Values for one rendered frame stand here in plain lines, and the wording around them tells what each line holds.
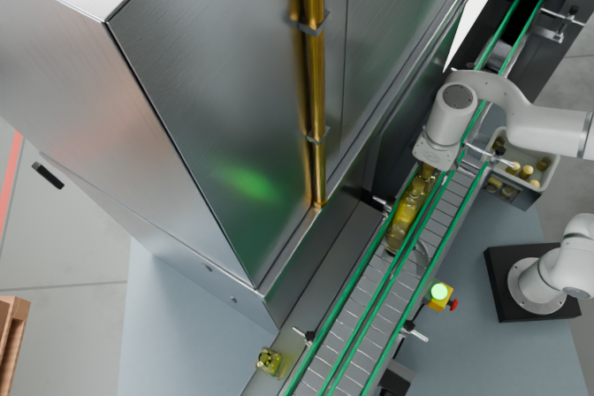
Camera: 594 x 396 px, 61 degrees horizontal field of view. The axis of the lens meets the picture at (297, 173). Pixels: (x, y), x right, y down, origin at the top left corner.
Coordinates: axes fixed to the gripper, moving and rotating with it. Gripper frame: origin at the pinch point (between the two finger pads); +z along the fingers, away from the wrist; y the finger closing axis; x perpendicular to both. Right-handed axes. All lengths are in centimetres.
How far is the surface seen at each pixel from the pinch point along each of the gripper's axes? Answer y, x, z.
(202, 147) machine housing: -15, -51, -76
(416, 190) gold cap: 0.3, -7.4, 1.6
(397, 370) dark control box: 18, -45, 33
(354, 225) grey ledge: -12.5, -15.2, 28.6
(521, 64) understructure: 9, 108, 73
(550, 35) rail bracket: 13, 88, 30
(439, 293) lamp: 19.1, -19.8, 31.2
